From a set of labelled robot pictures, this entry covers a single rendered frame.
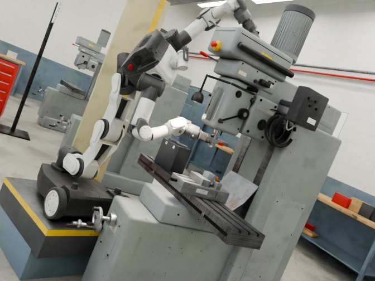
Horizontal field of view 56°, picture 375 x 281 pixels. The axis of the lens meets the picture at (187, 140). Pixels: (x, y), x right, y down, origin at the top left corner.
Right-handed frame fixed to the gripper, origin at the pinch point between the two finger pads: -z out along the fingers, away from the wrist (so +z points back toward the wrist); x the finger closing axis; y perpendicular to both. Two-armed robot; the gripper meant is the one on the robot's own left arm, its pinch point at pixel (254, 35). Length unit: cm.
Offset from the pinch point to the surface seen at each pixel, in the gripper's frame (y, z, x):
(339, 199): 62, -278, -281
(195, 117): -40, -103, -727
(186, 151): -76, -40, -27
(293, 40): 19.4, -15.6, -1.3
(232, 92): -31.8, -19.7, 13.3
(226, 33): -16.9, 10.4, 12.4
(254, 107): -24.8, -35.7, 7.2
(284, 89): -1.3, -38.0, -1.4
